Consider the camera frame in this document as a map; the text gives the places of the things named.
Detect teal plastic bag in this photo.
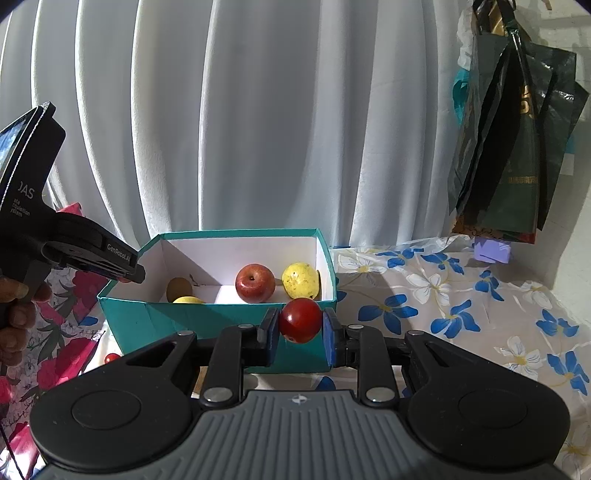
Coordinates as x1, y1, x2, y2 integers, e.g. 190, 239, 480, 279
452, 69, 472, 126

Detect brown kiwi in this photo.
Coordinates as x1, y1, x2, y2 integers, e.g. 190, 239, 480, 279
166, 277, 194, 301

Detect white plastic bag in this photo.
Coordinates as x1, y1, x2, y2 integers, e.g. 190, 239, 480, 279
455, 9, 481, 71

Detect person's left hand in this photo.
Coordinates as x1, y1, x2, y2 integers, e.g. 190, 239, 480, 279
0, 276, 53, 372

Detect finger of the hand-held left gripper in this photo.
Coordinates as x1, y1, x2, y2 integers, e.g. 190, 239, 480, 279
69, 228, 147, 284

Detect red apple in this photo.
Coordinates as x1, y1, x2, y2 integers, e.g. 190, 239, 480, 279
235, 263, 276, 304

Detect small purple box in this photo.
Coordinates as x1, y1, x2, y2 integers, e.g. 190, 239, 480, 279
474, 237, 512, 265

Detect dark green plastic bag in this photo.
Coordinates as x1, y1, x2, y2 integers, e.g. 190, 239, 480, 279
447, 31, 590, 245

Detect pink floral bag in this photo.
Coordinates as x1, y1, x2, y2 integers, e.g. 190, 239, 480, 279
0, 202, 112, 478

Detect teal cardboard box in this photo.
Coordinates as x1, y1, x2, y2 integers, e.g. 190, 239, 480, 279
97, 227, 339, 374

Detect yellow pear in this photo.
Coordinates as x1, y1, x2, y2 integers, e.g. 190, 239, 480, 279
281, 262, 321, 299

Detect black and gold bag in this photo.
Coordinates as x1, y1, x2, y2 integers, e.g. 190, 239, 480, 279
471, 0, 525, 38

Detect blue floral tablecloth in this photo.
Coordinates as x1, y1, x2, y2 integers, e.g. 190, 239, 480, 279
83, 234, 583, 480

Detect white curtain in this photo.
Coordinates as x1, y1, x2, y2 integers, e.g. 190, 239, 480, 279
0, 0, 478, 245

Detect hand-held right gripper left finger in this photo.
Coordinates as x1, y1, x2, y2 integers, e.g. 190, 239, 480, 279
122, 308, 281, 409

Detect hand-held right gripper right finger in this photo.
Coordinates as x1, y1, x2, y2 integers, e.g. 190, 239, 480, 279
322, 308, 477, 408

